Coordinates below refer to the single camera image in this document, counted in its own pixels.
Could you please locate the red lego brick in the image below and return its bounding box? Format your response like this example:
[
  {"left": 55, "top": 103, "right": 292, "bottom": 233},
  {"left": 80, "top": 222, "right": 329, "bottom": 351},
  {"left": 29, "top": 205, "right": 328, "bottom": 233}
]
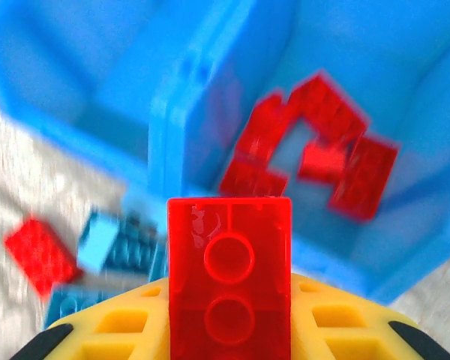
[
  {"left": 217, "top": 159, "right": 290, "bottom": 198},
  {"left": 234, "top": 93, "right": 297, "bottom": 170},
  {"left": 3, "top": 214, "right": 84, "bottom": 299},
  {"left": 166, "top": 197, "right": 293, "bottom": 360},
  {"left": 298, "top": 142, "right": 348, "bottom": 183},
  {"left": 288, "top": 70, "right": 372, "bottom": 146},
  {"left": 329, "top": 136, "right": 401, "bottom": 222}
]

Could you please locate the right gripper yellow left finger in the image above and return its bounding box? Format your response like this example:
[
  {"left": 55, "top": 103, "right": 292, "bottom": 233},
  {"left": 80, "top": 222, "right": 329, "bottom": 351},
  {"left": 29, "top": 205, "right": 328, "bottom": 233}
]
[{"left": 10, "top": 276, "right": 172, "bottom": 360}]

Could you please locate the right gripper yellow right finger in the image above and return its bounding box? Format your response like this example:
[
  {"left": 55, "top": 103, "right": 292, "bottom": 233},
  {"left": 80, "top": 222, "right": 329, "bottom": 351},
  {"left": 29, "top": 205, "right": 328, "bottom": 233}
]
[{"left": 291, "top": 272, "right": 450, "bottom": 360}]

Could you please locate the blue divided bin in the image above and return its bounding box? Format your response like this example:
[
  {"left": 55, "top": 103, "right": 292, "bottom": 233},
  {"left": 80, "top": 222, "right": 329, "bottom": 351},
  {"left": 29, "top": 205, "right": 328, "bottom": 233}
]
[{"left": 0, "top": 0, "right": 450, "bottom": 305}]

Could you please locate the blue lego brick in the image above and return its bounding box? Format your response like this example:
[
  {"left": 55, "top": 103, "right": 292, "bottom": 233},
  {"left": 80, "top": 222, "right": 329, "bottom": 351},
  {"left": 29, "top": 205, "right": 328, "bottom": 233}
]
[
  {"left": 110, "top": 215, "right": 170, "bottom": 279},
  {"left": 76, "top": 209, "right": 118, "bottom": 273},
  {"left": 44, "top": 283, "right": 112, "bottom": 331}
]

